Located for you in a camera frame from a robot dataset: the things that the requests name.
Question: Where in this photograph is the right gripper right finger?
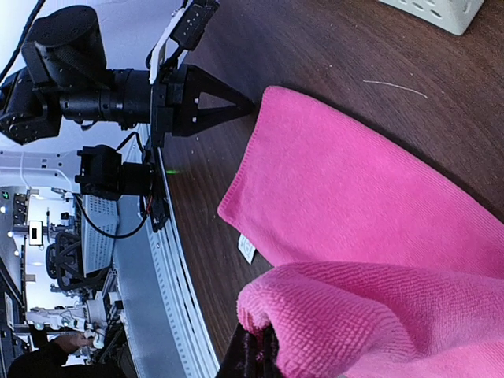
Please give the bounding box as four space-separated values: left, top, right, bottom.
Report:
263 326 283 378

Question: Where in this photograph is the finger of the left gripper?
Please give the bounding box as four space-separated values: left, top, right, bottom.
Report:
180 65 254 112
171 106 252 137

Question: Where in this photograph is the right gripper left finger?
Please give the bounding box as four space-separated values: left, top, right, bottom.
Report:
216 324 256 378

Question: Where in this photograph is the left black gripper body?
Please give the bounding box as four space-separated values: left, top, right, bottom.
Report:
1 5 174 145

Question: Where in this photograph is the pink towel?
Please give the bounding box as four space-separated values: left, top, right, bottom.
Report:
218 87 503 377

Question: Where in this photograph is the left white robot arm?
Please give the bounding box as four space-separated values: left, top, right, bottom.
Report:
1 1 254 201

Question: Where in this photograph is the background office equipment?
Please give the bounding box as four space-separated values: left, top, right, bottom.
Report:
13 189 124 365

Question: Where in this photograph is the green perforated plastic basket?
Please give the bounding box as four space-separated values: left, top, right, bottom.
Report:
380 0 484 36

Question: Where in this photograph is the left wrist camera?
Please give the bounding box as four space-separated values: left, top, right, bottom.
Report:
146 1 220 85

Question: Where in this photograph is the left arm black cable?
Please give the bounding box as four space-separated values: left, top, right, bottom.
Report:
0 0 47 82

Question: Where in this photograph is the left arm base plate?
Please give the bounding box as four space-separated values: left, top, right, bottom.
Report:
137 146 171 233

